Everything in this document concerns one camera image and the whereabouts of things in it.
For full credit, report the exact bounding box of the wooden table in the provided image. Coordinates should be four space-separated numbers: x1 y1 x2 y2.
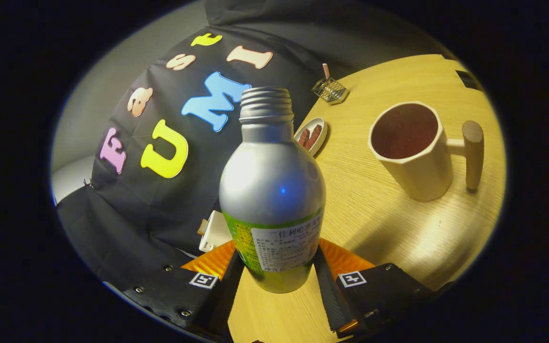
227 54 506 343

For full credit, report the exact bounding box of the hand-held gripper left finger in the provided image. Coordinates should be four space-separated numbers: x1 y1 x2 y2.
121 240 245 341

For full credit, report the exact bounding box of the white round plate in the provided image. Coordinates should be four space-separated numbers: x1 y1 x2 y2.
294 117 328 157

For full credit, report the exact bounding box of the silver bottle with green label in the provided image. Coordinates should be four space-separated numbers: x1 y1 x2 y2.
219 87 326 293

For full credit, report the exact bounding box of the metal wire basket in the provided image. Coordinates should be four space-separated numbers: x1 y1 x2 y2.
312 77 349 104

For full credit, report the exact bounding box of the white toaster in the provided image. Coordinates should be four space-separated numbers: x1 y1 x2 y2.
198 211 232 253

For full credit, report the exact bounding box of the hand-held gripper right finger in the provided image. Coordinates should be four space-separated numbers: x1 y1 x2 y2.
313 238 447 340

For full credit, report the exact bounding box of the cream cup with wooden handle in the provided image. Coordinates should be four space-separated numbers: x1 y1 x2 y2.
368 101 485 202

